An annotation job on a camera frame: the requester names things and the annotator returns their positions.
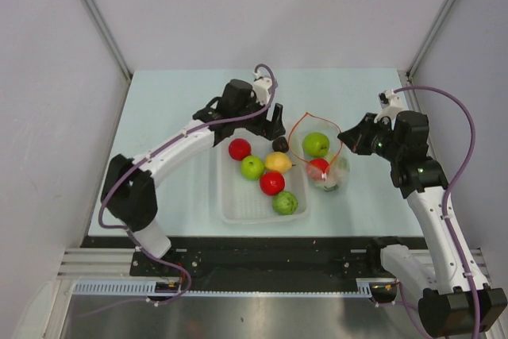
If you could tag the green apple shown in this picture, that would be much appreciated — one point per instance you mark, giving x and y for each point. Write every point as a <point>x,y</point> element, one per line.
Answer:
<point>252,167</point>
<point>316,144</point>

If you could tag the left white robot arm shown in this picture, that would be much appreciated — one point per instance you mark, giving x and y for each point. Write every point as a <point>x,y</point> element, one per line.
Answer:
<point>129,190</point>

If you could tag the right aluminium frame post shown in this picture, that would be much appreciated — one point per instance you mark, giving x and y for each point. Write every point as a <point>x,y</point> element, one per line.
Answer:
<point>438,23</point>

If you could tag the aluminium frame post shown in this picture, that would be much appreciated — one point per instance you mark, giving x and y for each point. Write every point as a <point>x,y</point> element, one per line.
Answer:
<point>438,23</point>
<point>107,37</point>

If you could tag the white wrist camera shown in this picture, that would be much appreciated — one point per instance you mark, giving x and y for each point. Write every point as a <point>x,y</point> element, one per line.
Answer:
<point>262,87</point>
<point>391,105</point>

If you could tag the clear orange zip bag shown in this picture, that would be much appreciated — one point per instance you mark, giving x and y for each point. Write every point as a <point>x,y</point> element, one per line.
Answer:
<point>309,123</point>

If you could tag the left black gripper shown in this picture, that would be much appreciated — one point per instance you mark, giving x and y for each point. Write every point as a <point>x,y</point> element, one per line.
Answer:
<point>269,129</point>

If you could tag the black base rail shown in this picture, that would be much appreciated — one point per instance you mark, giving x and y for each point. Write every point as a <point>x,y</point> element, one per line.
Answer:
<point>268,264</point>

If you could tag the red tomato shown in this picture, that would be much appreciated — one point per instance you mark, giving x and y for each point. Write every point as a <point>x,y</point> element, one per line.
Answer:
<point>239,148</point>
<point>318,169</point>

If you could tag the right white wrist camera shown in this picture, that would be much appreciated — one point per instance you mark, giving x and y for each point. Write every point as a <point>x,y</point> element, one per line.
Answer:
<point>391,105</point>

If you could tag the small red pepper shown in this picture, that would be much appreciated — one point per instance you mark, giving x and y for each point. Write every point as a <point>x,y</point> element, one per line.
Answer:
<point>271,183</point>

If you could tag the cabbage head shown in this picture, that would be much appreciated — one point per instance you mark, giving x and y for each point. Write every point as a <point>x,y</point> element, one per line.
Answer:
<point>338,174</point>

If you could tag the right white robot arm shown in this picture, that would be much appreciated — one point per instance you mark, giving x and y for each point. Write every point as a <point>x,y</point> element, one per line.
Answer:
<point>454,297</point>

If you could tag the green guava fruit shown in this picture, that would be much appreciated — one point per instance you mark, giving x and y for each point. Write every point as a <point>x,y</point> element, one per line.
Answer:
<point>284,203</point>

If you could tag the yellow lemon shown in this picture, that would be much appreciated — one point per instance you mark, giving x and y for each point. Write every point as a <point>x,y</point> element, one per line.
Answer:
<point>278,161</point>

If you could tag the dark purple fruit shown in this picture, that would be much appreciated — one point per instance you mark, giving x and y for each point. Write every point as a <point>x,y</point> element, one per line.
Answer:
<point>280,144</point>

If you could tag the left aluminium frame post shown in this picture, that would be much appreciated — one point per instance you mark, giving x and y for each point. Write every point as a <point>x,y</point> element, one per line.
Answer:
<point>107,37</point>

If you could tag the white cable duct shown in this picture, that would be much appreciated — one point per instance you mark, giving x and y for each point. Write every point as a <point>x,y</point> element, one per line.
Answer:
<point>133,288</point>

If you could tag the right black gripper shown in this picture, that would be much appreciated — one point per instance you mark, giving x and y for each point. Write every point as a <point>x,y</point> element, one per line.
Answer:
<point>356,137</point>

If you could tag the clear plastic basket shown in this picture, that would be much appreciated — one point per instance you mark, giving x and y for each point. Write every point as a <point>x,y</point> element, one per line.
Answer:
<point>241,201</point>

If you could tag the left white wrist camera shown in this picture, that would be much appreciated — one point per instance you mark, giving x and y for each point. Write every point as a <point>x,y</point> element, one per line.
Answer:
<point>262,87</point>

